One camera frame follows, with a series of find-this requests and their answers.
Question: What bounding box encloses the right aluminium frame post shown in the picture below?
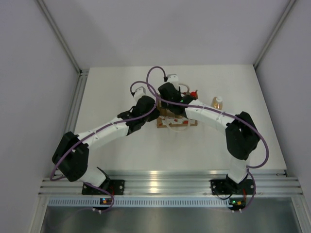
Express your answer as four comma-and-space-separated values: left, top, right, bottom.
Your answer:
253, 0, 298, 70

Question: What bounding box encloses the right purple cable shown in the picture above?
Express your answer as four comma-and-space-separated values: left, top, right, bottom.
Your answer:
146, 66, 270, 209

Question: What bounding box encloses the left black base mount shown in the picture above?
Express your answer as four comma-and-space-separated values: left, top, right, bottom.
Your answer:
82, 179, 125, 196

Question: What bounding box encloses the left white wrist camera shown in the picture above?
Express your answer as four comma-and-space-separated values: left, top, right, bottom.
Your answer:
132, 86, 146, 102

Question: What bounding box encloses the red cap yellow bottle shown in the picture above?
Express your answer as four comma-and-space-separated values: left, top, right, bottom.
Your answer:
190, 90, 198, 99

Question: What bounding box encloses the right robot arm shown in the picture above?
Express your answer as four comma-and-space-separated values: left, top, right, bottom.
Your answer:
158, 82, 260, 193

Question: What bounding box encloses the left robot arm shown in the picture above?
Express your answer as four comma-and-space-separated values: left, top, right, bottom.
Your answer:
52, 95, 159, 194

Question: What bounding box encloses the aluminium frame post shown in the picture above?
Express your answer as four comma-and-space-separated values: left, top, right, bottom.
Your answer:
253, 0, 298, 70
34, 0, 82, 73

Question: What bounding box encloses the purple cable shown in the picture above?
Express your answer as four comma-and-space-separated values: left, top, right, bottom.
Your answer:
146, 66, 270, 209
49, 82, 157, 182

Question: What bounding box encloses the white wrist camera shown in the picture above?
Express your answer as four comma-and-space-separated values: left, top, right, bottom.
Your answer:
164, 74, 179, 86
132, 86, 146, 102

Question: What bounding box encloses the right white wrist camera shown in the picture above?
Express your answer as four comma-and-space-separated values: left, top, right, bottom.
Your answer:
164, 74, 179, 86

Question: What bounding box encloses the left aluminium frame post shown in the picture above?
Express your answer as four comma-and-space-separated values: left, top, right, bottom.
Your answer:
34, 0, 82, 73

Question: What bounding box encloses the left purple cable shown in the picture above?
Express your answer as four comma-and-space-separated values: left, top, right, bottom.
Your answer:
49, 82, 157, 182

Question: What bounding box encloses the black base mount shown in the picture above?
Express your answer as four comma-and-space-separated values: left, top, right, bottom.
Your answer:
82, 179, 125, 196
210, 179, 255, 196

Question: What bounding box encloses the grey slotted cable duct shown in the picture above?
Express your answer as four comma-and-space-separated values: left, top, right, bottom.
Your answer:
48, 197, 242, 208

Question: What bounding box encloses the burlap watermelon canvas bag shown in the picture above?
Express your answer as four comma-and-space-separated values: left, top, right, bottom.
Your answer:
156, 87, 198, 133

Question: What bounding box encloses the white cap amber bottle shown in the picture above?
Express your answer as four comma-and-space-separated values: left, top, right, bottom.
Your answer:
211, 96, 223, 110

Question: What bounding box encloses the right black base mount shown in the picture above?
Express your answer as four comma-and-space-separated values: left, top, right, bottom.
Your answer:
210, 179, 255, 196

